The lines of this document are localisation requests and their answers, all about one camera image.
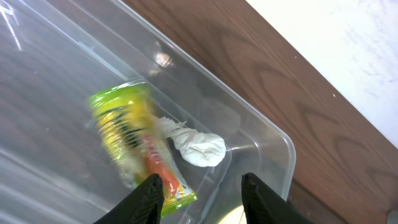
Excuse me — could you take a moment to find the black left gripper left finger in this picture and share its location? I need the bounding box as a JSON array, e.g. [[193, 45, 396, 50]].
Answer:
[[94, 174, 164, 224]]

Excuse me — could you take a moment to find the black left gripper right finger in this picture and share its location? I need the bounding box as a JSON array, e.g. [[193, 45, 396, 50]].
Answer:
[[241, 172, 313, 224]]

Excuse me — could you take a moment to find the yellow plate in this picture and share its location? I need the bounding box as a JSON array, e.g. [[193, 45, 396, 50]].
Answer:
[[218, 205, 247, 224]]

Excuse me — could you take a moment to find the white tissue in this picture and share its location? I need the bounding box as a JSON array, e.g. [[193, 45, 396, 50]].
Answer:
[[154, 116, 226, 167]]

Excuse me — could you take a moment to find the green snack wrapper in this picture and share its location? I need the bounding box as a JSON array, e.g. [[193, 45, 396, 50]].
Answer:
[[89, 80, 197, 216]]

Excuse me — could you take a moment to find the clear plastic waste bin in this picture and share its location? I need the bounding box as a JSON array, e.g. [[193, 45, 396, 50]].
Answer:
[[1, 0, 295, 223]]

